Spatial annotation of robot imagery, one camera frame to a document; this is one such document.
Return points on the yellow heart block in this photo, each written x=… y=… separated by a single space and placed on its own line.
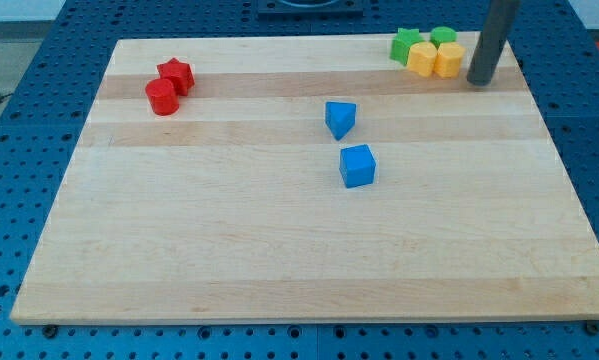
x=421 y=58

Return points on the green cylinder block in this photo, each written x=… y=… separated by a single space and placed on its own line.
x=442 y=34

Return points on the red star block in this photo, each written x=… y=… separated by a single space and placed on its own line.
x=179 y=73

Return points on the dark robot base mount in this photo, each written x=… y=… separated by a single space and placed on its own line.
x=269 y=9

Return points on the blue cube block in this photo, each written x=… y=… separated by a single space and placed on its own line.
x=357 y=166

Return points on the green star block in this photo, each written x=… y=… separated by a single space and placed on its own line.
x=402 y=43

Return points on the yellow hexagon block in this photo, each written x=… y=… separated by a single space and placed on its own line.
x=449 y=60

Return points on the wooden board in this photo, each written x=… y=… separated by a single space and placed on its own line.
x=233 y=209

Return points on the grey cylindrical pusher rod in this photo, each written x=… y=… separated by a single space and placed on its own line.
x=498 y=24

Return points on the blue triangular block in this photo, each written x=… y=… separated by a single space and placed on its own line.
x=340 y=118

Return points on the red cylinder block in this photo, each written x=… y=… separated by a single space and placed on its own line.
x=162 y=96

